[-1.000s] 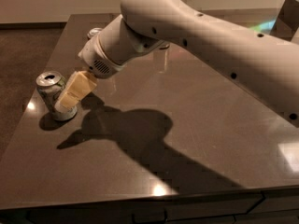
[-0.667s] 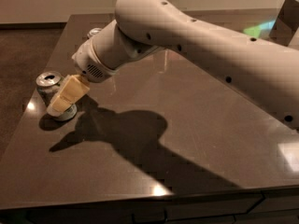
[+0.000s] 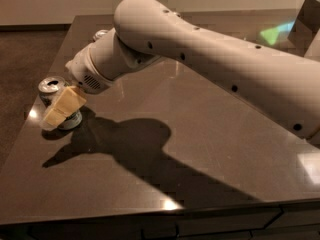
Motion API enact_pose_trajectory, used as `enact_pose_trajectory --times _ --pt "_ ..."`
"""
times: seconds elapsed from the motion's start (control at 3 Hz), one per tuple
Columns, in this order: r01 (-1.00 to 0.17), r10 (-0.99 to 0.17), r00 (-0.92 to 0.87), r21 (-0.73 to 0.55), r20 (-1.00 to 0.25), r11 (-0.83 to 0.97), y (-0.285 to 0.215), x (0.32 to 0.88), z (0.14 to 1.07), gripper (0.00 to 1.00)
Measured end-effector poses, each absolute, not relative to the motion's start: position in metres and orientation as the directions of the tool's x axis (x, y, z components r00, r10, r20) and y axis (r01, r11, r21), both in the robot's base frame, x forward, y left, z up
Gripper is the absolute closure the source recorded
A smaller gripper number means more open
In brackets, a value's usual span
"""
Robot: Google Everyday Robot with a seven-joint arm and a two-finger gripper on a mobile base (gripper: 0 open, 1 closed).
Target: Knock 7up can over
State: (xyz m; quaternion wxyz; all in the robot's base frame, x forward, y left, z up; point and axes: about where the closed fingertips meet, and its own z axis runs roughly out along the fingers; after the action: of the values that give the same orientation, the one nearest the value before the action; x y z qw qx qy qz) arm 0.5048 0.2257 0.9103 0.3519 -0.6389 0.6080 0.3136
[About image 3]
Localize dark cabinet drawers below table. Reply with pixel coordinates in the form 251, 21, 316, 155
0, 200, 320, 240

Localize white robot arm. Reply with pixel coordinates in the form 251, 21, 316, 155
42, 0, 320, 145

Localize dark box at table corner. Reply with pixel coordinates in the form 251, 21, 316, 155
288, 0, 320, 61

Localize orange soda can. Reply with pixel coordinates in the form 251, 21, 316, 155
93, 29, 108, 41

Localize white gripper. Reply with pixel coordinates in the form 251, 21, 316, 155
41, 45, 113, 131

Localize green white 7up can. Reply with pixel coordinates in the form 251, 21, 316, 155
38, 76, 82, 131

